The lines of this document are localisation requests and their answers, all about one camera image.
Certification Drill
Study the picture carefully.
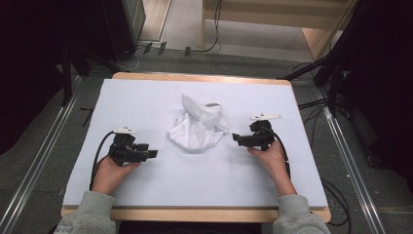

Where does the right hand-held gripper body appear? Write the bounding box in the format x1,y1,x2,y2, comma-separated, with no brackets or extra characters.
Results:
247,113,283,152

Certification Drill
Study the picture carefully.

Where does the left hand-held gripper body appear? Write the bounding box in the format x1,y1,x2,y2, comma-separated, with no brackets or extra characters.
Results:
108,127,148,167

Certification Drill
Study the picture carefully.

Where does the white mesh laundry bag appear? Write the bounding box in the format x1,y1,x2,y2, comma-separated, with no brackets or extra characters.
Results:
168,94,230,154

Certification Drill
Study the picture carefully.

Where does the person's right hand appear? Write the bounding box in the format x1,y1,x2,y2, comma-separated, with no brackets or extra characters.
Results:
246,139,287,179

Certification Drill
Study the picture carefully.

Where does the person's left hand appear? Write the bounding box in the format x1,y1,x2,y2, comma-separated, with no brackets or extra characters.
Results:
91,157,142,196

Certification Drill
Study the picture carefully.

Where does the white table mat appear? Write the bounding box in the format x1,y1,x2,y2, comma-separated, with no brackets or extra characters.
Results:
62,78,329,210

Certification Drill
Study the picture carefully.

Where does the wooden table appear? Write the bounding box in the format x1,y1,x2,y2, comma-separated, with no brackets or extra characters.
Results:
60,71,332,224

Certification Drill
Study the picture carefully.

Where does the black metal stand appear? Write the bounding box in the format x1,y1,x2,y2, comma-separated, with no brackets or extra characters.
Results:
60,42,74,107
277,53,347,118

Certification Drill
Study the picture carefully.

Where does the grey cabinet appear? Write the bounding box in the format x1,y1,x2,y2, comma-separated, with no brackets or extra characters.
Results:
121,0,147,44

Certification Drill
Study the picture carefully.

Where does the black curtain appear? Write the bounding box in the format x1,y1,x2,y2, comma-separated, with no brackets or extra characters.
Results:
0,0,138,156
319,0,413,186

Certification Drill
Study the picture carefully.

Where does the left hand-held gripper black cable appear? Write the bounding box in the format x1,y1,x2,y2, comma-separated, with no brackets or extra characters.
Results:
89,130,116,192

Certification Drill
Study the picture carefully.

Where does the bundle of black floor cables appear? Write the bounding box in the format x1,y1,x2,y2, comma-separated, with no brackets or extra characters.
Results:
296,97,345,149

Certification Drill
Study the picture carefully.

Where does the metal floor rail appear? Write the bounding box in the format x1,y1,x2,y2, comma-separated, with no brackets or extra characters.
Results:
0,92,82,234
315,87,388,234

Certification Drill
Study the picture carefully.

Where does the white floor cable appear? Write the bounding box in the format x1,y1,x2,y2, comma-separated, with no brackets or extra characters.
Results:
118,44,146,72

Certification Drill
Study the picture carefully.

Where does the looped black floor cable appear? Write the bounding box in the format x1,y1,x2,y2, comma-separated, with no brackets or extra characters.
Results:
320,177,353,227

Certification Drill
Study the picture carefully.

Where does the hanging black cable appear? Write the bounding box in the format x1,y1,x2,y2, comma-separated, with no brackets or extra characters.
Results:
190,0,224,54

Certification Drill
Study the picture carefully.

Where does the light wooden furniture frame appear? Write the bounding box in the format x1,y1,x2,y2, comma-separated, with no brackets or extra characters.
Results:
200,0,359,61

